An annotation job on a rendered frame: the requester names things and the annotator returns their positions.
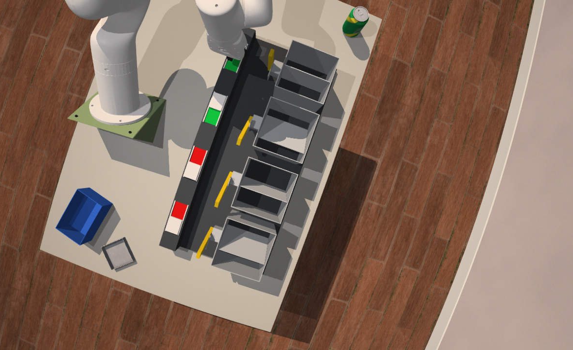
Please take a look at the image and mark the blue open bin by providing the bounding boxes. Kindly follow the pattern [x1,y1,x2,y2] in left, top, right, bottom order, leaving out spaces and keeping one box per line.
[56,188,112,245]

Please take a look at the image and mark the green drink can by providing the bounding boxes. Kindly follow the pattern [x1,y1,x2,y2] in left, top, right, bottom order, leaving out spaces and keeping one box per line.
[342,6,369,37]

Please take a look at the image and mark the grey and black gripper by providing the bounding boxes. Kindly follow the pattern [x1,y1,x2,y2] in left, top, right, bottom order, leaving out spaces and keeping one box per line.
[207,31,248,61]

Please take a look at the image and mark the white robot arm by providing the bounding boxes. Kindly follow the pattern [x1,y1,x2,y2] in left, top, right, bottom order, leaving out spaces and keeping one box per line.
[65,0,273,125]

